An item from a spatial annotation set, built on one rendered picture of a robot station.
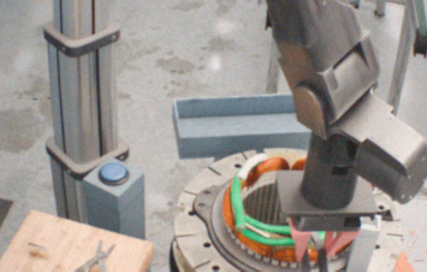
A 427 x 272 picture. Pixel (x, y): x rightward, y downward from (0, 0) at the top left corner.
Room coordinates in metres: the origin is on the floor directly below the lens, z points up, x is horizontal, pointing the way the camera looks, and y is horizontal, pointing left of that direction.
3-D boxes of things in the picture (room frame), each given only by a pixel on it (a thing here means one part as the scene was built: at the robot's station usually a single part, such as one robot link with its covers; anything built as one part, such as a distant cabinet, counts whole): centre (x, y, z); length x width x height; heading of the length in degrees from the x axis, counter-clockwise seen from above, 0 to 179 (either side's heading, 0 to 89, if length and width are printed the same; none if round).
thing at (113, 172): (0.87, 0.15, 1.04); 0.04 x 0.04 x 0.01
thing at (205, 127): (1.01, -0.06, 0.92); 0.25 x 0.11 x 0.28; 101
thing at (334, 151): (0.56, -0.13, 1.37); 0.07 x 0.06 x 0.07; 45
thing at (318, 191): (0.57, -0.12, 1.31); 0.10 x 0.07 x 0.07; 95
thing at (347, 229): (0.57, -0.12, 1.24); 0.07 x 0.07 x 0.09; 5
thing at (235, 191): (0.72, -0.04, 1.15); 0.15 x 0.04 x 0.02; 167
